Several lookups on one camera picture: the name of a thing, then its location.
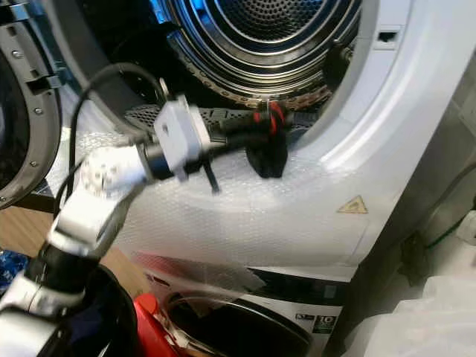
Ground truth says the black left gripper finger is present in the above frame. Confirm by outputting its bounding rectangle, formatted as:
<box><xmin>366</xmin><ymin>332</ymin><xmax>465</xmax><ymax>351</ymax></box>
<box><xmin>251</xmin><ymin>100</ymin><xmax>291</xmax><ymax>126</ymax></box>
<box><xmin>249</xmin><ymin>124</ymin><xmax>289</xmax><ymax>147</ymax></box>

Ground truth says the black garment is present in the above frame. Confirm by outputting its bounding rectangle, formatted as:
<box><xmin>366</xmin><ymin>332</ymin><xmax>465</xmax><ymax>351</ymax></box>
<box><xmin>245</xmin><ymin>141</ymin><xmax>289</xmax><ymax>179</ymax></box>

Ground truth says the white washing machine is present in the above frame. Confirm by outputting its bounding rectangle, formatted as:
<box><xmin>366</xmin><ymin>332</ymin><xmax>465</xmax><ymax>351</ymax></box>
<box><xmin>134</xmin><ymin>255</ymin><xmax>352</xmax><ymax>357</ymax></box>

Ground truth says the black mesh lint filter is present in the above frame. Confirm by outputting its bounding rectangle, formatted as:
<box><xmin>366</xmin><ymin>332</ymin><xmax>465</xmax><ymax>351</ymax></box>
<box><xmin>123</xmin><ymin>104</ymin><xmax>315</xmax><ymax>136</ymax></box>

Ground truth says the steel dryer drum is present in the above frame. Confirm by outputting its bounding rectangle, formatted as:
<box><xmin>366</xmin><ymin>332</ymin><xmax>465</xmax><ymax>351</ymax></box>
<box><xmin>162</xmin><ymin>0</ymin><xmax>367</xmax><ymax>106</ymax></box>

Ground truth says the yellow triangle warning sticker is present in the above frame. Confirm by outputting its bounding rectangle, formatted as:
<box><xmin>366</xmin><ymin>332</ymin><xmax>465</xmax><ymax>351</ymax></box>
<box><xmin>336</xmin><ymin>194</ymin><xmax>370</xmax><ymax>215</ymax></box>

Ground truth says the white tumble dryer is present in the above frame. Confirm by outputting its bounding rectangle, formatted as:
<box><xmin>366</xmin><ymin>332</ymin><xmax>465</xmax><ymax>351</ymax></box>
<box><xmin>71</xmin><ymin>0</ymin><xmax>476</xmax><ymax>282</ymax></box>

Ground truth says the round dryer door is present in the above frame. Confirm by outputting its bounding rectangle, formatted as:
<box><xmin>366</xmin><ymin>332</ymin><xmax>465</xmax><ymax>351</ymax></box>
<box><xmin>0</xmin><ymin>0</ymin><xmax>65</xmax><ymax>209</ymax></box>

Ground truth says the black warranty sticker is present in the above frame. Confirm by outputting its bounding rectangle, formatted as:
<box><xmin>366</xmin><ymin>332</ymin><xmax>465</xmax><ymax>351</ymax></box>
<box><xmin>294</xmin><ymin>312</ymin><xmax>338</xmax><ymax>336</ymax></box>

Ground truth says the dark round washer door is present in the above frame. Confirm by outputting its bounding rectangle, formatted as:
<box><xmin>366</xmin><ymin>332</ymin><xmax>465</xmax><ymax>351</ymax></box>
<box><xmin>164</xmin><ymin>296</ymin><xmax>315</xmax><ymax>357</ymax></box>

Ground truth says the black door hinge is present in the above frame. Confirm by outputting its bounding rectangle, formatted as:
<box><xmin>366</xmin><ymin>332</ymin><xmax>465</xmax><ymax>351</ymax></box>
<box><xmin>4</xmin><ymin>0</ymin><xmax>77</xmax><ymax>94</ymax></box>

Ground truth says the blue plastic bag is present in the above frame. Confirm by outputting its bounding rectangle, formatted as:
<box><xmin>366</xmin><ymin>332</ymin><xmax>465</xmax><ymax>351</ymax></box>
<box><xmin>0</xmin><ymin>249</ymin><xmax>32</xmax><ymax>292</ymax></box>

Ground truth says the black laundry basket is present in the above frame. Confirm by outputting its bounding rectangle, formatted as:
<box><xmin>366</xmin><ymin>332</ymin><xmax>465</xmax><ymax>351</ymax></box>
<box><xmin>0</xmin><ymin>263</ymin><xmax>139</xmax><ymax>357</ymax></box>

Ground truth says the white plastic sheet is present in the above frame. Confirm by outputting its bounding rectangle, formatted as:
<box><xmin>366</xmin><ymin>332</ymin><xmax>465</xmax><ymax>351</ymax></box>
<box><xmin>338</xmin><ymin>274</ymin><xmax>476</xmax><ymax>357</ymax></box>

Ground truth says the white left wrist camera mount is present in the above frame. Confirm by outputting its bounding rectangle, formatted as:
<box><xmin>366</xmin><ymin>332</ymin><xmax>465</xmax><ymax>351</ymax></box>
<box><xmin>154</xmin><ymin>95</ymin><xmax>213</xmax><ymax>183</ymax></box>

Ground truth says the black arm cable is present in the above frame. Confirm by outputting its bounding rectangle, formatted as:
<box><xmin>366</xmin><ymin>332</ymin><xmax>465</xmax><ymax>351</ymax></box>
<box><xmin>54</xmin><ymin>62</ymin><xmax>172</xmax><ymax>216</ymax></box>

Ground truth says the black wall fitting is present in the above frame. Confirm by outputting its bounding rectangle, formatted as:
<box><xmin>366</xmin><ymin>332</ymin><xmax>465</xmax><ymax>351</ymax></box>
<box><xmin>397</xmin><ymin>229</ymin><xmax>430</xmax><ymax>288</ymax></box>

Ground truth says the green cable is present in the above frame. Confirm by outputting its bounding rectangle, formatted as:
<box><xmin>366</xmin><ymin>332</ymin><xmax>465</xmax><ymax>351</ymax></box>
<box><xmin>422</xmin><ymin>214</ymin><xmax>476</xmax><ymax>251</ymax></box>

